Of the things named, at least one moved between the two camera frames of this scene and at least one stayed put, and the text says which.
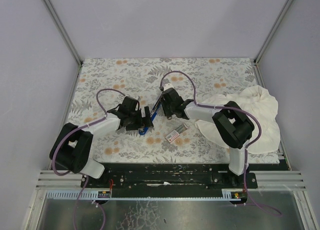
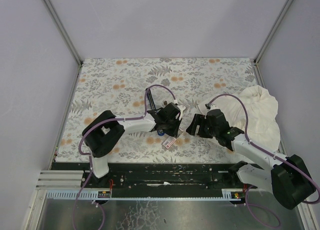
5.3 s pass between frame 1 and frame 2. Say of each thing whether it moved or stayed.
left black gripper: moved
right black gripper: moved
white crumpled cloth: stayed
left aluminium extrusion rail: stayed
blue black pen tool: moved
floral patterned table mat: stayed
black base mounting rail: stayed
